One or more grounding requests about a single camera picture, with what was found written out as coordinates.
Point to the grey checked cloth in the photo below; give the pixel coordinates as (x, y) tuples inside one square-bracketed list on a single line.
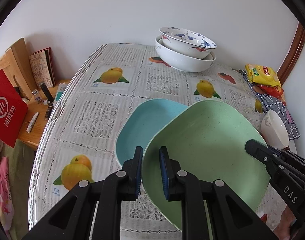
[(268, 102)]

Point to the white ceramic bowl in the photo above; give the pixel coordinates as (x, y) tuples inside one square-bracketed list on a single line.
[(274, 130)]

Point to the right hand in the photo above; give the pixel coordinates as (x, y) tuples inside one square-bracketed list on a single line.
[(282, 230)]

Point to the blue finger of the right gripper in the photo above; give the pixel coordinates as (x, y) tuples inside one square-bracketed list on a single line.
[(264, 154)]

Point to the white tube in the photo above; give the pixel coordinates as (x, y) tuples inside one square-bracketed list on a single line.
[(32, 122)]

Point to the patterned red edged book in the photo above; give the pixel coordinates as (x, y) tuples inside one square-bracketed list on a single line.
[(42, 67)]

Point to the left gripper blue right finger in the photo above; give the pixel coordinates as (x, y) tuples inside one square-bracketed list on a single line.
[(184, 187)]

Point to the fruit print tablecloth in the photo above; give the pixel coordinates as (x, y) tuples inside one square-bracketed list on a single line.
[(101, 96)]

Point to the black cylindrical tube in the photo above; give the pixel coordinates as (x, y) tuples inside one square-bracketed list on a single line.
[(46, 92)]

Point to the small glass vial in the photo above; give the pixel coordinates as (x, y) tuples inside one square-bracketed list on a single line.
[(37, 96)]

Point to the yellow chips bag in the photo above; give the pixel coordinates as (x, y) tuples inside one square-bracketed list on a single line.
[(262, 75)]

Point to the blue red patterned bowl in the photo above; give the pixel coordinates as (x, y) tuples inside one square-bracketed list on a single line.
[(187, 42)]

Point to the dark gold pen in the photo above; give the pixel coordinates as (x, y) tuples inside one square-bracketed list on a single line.
[(48, 112)]

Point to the blue square plate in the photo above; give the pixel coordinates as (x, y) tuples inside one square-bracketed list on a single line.
[(146, 120)]

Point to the brown wooden door frame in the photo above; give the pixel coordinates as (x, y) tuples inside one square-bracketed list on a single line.
[(293, 54)]

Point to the red chips bag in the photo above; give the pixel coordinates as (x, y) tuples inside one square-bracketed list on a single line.
[(276, 91)]

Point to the red paper bag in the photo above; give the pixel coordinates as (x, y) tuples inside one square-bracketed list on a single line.
[(12, 111)]

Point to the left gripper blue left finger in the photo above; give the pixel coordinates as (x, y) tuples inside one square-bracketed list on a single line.
[(123, 185)]

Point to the green square plate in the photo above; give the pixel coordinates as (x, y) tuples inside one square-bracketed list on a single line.
[(208, 140)]

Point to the wooden side table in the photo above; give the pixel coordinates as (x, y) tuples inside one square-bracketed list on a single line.
[(33, 138)]

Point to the teal white box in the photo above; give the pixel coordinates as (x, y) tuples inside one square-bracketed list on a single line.
[(59, 92)]

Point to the large white bowl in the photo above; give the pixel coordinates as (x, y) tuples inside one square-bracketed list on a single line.
[(183, 62)]

